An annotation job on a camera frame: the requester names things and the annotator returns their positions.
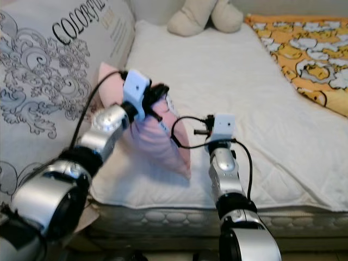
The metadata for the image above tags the pink square pillow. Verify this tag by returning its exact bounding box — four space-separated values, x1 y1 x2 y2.
98 63 192 180

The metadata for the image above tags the yellow cartoon egg blanket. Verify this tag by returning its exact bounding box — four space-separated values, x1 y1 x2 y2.
245 14 348 117

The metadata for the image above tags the white mattress pad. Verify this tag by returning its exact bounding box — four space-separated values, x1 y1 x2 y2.
90 19 348 213

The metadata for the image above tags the beige plush toy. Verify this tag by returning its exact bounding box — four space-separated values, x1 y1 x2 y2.
167 0 244 36

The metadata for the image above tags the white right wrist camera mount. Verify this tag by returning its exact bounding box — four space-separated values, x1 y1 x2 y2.
206 113 236 153

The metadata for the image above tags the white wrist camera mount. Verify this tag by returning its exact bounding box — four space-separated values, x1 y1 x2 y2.
122 69 152 121
206 113 236 153

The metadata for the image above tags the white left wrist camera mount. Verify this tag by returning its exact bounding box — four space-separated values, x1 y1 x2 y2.
122 69 152 121

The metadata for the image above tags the beige bed frame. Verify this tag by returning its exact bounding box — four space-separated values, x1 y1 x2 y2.
87 237 348 253

